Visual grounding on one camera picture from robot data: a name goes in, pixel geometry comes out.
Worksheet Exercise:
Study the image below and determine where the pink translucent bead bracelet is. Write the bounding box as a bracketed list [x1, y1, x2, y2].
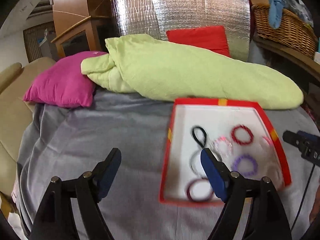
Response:
[261, 134, 276, 151]

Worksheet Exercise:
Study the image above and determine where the white pearl bead bracelet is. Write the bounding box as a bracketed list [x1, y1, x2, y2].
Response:
[260, 159, 286, 190]

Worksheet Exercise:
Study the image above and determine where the purple bead bracelet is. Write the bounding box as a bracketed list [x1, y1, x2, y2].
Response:
[230, 154, 259, 178]

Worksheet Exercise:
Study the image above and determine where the red bead bracelet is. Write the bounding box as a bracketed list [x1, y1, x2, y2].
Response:
[231, 125, 255, 146]

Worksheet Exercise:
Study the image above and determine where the pale pink star bead bracelet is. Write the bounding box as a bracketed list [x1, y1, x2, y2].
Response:
[211, 135, 234, 158]

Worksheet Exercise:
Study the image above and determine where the maroon hair tie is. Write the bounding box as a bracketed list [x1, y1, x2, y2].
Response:
[186, 178, 216, 203]

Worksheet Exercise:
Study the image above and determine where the silver metal bangle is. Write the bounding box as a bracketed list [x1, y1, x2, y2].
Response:
[189, 148, 222, 178]

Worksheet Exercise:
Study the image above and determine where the black hair tie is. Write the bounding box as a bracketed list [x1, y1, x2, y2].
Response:
[191, 126, 209, 151]

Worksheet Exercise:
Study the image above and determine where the person right hand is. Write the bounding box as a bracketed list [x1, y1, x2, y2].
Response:
[309, 199, 320, 224]

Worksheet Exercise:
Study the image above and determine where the red shallow box tray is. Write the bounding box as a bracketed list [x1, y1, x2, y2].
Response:
[159, 98, 292, 207]

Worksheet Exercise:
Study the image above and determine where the wooden side table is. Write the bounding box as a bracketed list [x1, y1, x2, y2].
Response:
[253, 34, 319, 103]

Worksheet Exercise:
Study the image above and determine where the wicker basket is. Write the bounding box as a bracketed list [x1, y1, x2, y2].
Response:
[252, 4, 318, 58]

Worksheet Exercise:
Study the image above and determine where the beige leather sofa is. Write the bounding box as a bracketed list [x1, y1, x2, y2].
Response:
[0, 57, 55, 196]

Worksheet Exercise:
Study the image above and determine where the red pillow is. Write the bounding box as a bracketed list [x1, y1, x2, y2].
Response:
[166, 25, 231, 57]

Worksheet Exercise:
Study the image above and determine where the magenta pillow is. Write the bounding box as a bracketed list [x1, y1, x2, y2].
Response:
[23, 51, 105, 108]

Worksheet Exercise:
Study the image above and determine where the blue cloth in basket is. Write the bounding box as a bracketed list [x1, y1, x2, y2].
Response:
[268, 0, 287, 29]

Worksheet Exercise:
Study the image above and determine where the light green rolled blanket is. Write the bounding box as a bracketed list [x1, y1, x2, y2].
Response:
[81, 34, 304, 110]

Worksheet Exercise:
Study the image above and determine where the silver foil insulation panel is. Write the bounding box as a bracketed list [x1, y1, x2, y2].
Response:
[112, 0, 251, 61]

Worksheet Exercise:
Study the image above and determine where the wooden cabinet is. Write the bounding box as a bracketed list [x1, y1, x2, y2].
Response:
[52, 0, 111, 58]

